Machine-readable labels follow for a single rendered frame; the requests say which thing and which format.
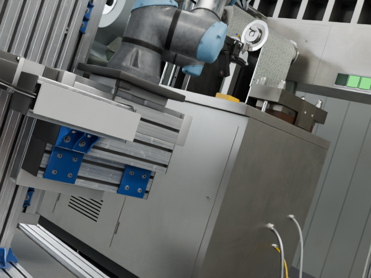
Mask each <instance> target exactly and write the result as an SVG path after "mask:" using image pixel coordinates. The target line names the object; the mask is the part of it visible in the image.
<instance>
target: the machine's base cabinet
mask: <svg viewBox="0 0 371 278"><path fill-rule="evenodd" d="M165 107H167V108H169V109H172V110H175V111H178V112H180V113H182V114H186V115H189V116H192V117H193V120H192V123H191V125H190V128H189V131H188V135H187V138H186V141H185V144H184V146H180V145H176V144H175V147H174V150H173V153H172V156H171V159H170V162H169V165H168V168H167V171H166V174H163V173H159V172H156V174H155V177H154V179H153V182H152V185H151V189H150V192H149V195H148V198H147V200H145V199H139V198H136V197H131V196H126V195H120V194H116V193H110V192H107V191H105V192H104V194H103V197H102V200H95V199H89V198H85V197H80V196H74V195H69V194H63V193H57V192H54V191H48V190H46V191H45V195H44V198H43V201H42V203H41V206H40V210H39V212H38V214H39V215H40V217H39V220H38V224H39V225H41V226H42V227H44V228H45V229H47V230H48V231H50V232H51V233H53V234H54V235H56V236H58V237H59V238H61V239H62V240H64V241H65V242H66V243H68V244H69V245H71V246H73V247H74V248H76V249H74V251H75V252H76V253H77V254H79V255H80V256H84V255H86V256H88V257H89V258H91V259H92V260H94V261H95V262H97V263H98V264H100V265H101V266H103V267H104V268H106V269H107V270H109V271H110V272H112V273H113V274H115V275H116V276H118V277H120V278H280V253H279V252H278V251H277V250H275V249H273V246H274V244H276V245H278V249H279V243H278V240H277V238H276V236H275V234H274V233H273V232H272V231H270V230H269V226H270V225H271V224H273V225H275V228H276V230H277V231H278V233H279V235H280V237H281V239H282V242H283V248H284V259H285V262H286V265H287V271H288V275H289V272H290V268H291V265H292V262H293V259H294V256H295V252H296V249H297V247H298V244H299V240H300V235H299V231H298V228H297V226H296V224H295V222H294V221H292V220H290V216H291V215H294V216H295V219H296V221H297V222H298V224H299V226H300V229H301V233H302V231H303V228H304V224H305V221H306V218H307V216H308V212H309V209H310V206H311V203H312V199H313V197H314V193H315V190H316V187H317V184H318V181H319V178H320V175H321V171H322V168H323V166H324V162H325V159H326V156H327V153H328V150H327V149H324V148H322V147H320V146H317V145H315V144H313V143H310V142H308V141H306V140H303V139H300V138H298V137H296V136H293V135H291V134H289V133H286V132H284V131H282V130H279V129H277V128H275V127H272V126H269V125H267V124H265V123H262V122H260V121H258V120H255V119H253V118H251V117H248V116H243V115H239V114H235V113H231V112H228V111H223V110H219V109H214V108H210V107H207V106H203V105H199V104H194V103H190V102H187V101H184V102H179V101H175V100H170V99H168V100H167V104H166V106H165Z"/></svg>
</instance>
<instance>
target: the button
mask: <svg viewBox="0 0 371 278"><path fill-rule="evenodd" d="M216 98H221V99H226V100H229V101H234V102H237V103H239V101H240V100H239V99H237V98H234V97H232V96H230V95H226V94H221V93H217V94H216Z"/></svg>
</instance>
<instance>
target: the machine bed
mask: <svg viewBox="0 0 371 278"><path fill-rule="evenodd" d="M160 86H162V87H165V88H167V89H170V90H173V91H175V92H177V93H181V94H183V95H185V101H187V102H190V103H194V104H199V105H203V106H207V107H210V108H214V109H219V110H223V111H228V112H231V113H235V114H239V115H243V116H248V117H251V118H253V119H255V120H258V121H260V122H262V123H265V124H267V125H269V126H272V127H275V128H277V129H279V130H282V131H284V132H286V133H289V134H291V135H293V136H296V137H298V138H300V139H303V140H306V141H308V142H310V143H313V144H315V145H317V146H320V147H322V148H324V149H327V150H328V149H329V147H330V143H331V142H330V141H328V140H326V139H324V138H321V137H319V136H316V135H314V134H312V133H310V132H307V131H305V130H303V129H301V128H299V127H296V126H294V125H292V124H290V123H288V122H285V121H283V120H281V119H279V118H276V117H274V116H272V115H269V114H267V113H265V112H263V111H260V110H258V109H256V108H254V107H252V106H249V105H246V104H241V103H237V102H234V101H229V100H225V99H220V98H215V97H210V96H207V95H202V94H198V93H193V92H189V91H185V90H181V89H176V88H171V87H166V86H163V85H160Z"/></svg>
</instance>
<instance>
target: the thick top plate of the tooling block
mask: <svg viewBox="0 0 371 278"><path fill-rule="evenodd" d="M249 97H252V98H254V99H256V100H261V101H265V100H266V101H269V102H270V103H275V104H280V105H284V106H286V107H287V108H289V109H292V110H294V111H296V112H299V109H300V106H301V102H302V101H304V102H307V101H305V100H304V99H302V98H299V97H297V96H296V95H294V94H292V93H290V92H288V91H286V90H284V89H282V88H277V87H271V86H267V85H262V84H256V83H252V87H251V90H250V93H249ZM307 103H308V104H310V105H312V106H314V107H316V106H315V105H313V104H311V103H309V102H307ZM316 108H317V109H316V112H315V115H314V119H313V120H315V121H316V123H319V124H323V125H324V123H325V120H326V117H327V113H328V112H326V111H324V110H322V109H320V108H318V107H316Z"/></svg>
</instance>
